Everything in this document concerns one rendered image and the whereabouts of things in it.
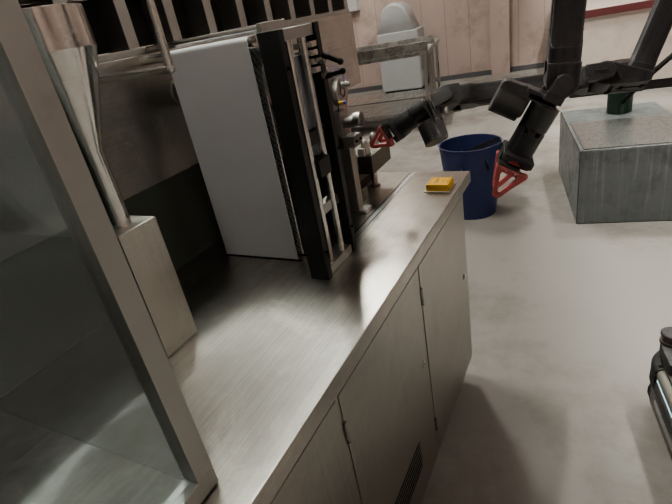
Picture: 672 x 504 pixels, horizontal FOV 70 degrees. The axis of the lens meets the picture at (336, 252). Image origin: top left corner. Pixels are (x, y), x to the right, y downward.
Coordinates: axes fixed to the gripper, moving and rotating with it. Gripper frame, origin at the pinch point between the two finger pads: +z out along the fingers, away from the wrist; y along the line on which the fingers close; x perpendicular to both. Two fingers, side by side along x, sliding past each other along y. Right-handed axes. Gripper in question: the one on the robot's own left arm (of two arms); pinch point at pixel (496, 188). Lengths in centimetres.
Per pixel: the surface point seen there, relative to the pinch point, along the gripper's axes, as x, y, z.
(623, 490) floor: 82, -9, 74
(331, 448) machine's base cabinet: -11, 48, 41
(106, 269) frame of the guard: -43, 71, 0
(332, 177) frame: -35.1, -0.2, 13.7
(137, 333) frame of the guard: -39, 70, 8
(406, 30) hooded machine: -118, -758, 73
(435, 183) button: -9.9, -39.7, 19.7
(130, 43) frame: -92, -1, 4
